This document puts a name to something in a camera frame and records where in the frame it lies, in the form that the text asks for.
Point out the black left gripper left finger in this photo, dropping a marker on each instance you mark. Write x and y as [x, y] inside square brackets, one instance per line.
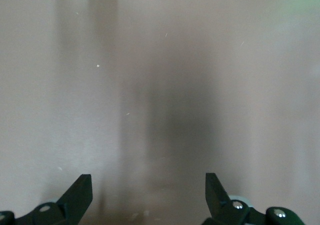
[75, 202]

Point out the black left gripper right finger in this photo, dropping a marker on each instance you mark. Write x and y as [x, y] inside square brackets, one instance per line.
[217, 202]

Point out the brown table cover sheet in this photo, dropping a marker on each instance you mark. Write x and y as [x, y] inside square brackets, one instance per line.
[75, 85]

